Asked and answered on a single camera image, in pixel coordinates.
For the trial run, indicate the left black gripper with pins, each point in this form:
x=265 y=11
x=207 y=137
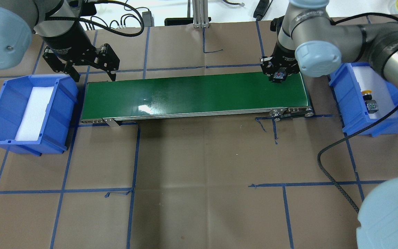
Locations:
x=68 y=38

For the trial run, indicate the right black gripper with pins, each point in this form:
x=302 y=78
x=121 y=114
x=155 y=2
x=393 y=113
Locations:
x=283 y=54

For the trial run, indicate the red push button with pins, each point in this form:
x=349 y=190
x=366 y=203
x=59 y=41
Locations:
x=279 y=76

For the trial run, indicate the yellow push button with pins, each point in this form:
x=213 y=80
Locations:
x=370 y=103

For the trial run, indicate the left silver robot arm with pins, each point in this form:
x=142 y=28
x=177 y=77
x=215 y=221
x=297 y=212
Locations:
x=57 y=22

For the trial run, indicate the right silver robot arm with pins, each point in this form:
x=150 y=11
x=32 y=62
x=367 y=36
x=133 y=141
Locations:
x=308 y=41

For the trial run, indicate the green conveyor belt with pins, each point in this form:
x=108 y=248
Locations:
x=195 y=96

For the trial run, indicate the white foam pad left bin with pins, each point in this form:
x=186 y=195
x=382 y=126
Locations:
x=34 y=115

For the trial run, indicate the black power adapter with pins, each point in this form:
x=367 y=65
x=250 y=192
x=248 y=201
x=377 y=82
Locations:
x=148 y=19

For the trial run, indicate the right blue plastic bin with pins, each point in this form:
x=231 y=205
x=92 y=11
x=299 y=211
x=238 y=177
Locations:
x=352 y=107

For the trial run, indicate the blue plastic bin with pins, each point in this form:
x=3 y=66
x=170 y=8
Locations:
x=352 y=107
x=14 y=96

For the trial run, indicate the left blue plastic bin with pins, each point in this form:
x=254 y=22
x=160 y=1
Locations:
x=14 y=96

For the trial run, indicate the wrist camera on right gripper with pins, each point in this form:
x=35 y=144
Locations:
x=276 y=24

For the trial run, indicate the aluminium frame post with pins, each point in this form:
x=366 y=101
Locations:
x=200 y=13

